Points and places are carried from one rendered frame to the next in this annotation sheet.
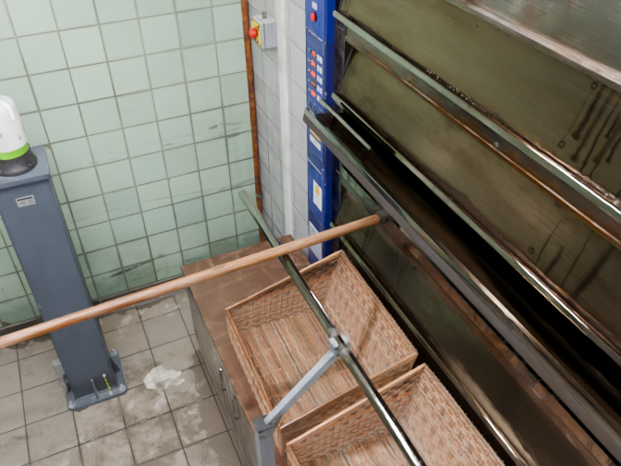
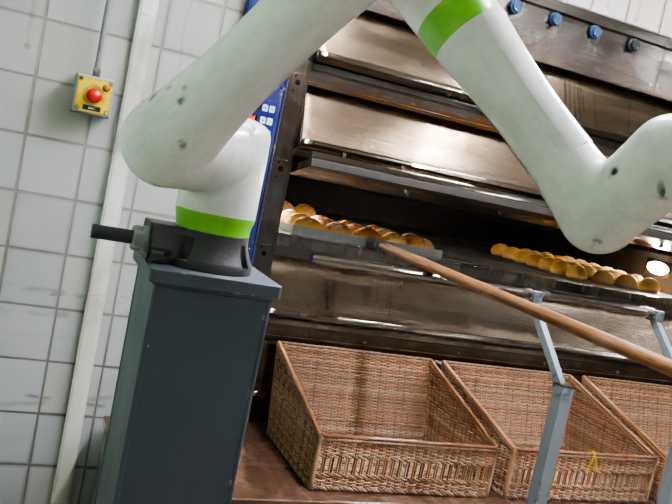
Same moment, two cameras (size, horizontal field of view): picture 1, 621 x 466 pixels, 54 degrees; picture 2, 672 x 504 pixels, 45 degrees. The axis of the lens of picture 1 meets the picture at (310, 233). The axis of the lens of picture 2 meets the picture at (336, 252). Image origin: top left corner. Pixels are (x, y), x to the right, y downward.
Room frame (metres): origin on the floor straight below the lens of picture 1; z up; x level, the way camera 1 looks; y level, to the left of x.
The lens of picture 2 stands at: (1.59, 2.31, 1.39)
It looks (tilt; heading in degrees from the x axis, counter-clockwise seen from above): 5 degrees down; 271
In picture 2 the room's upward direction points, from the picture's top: 12 degrees clockwise
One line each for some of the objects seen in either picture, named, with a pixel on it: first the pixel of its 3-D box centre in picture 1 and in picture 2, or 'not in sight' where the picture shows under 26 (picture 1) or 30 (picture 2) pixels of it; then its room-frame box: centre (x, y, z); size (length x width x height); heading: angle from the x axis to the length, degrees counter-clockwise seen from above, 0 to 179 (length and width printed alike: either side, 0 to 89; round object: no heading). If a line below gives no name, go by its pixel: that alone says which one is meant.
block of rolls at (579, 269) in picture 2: not in sight; (572, 266); (0.65, -1.13, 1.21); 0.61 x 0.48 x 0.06; 114
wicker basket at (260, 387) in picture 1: (314, 343); (378, 415); (1.41, -0.01, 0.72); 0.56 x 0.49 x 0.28; 23
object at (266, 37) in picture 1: (264, 30); (92, 95); (2.35, 0.17, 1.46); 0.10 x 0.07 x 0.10; 24
